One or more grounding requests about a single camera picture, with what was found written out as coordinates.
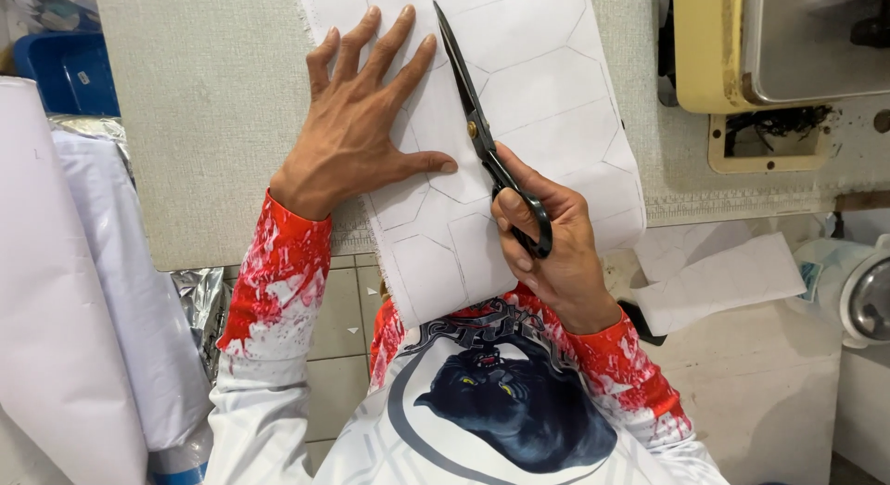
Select white fabric roll in foil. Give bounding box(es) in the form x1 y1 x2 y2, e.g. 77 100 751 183
49 115 232 485

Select person's white panther shirt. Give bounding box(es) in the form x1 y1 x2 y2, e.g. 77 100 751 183
313 287 696 485

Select clear plastic bag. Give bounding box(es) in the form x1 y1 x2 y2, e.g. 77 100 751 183
0 0 102 35

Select black tailor scissors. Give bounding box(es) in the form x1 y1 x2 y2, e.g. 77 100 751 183
432 0 554 261

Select person's right hand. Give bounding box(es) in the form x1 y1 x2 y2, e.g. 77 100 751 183
490 143 623 336

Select cream sewing machine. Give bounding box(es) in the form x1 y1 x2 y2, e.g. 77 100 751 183
656 0 890 116

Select blue plastic crate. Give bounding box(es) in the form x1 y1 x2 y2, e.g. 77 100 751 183
13 31 122 119

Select large white fabric roll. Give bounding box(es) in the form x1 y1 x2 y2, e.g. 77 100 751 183
0 75 148 485

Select person's left hand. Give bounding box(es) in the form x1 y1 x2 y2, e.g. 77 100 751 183
270 5 460 222

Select white fabric with hexagon outlines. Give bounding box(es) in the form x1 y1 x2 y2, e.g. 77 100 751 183
292 0 648 330

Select white fabric scrap with outlines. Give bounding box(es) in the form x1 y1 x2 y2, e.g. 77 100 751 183
629 219 809 337

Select small black object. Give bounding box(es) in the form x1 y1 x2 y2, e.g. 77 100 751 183
617 299 668 347

